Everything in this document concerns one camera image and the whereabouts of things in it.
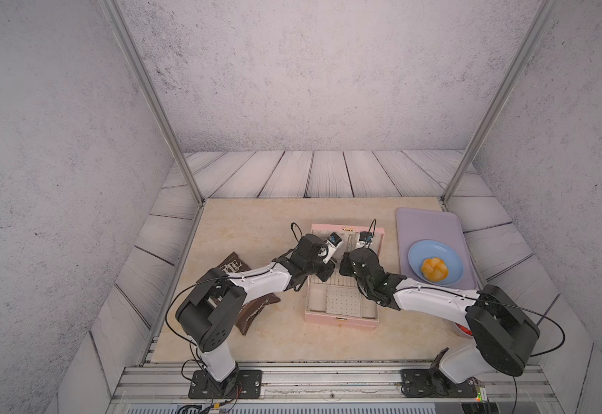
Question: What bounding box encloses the yellow braided bread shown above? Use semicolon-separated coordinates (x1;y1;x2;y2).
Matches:
421;257;449;283

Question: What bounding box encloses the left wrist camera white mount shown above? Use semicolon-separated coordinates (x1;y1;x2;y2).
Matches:
320;232;342;264

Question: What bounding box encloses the silver right frame post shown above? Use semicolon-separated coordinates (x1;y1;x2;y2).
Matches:
440;0;560;208

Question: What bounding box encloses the brown kettle chips bag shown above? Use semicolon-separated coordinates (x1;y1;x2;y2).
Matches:
218;252;281;336

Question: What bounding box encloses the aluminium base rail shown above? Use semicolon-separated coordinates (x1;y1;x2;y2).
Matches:
109;362;563;413

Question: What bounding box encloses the blue plate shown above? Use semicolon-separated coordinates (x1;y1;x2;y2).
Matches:
407;240;465;286

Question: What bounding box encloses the lilac tray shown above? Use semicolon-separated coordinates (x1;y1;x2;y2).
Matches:
395;208;478;290

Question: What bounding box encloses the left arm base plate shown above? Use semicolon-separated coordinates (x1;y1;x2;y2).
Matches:
188;368;263;400

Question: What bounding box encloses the pink bowl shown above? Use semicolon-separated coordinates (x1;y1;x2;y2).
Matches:
455;324;473;339

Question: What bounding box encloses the pink jewelry box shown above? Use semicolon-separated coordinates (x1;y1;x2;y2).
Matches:
304;224;385;331

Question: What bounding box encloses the silver frame post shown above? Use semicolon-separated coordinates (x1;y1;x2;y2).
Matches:
440;0;560;208
100;0;205;206

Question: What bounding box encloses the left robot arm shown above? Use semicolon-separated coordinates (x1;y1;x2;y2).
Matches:
175;233;342;388

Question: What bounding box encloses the silver left frame post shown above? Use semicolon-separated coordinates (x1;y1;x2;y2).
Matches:
100;0;205;206

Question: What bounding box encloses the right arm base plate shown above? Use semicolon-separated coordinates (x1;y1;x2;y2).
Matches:
400;368;480;398

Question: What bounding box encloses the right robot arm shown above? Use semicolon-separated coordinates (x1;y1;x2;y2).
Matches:
340;248;540;384

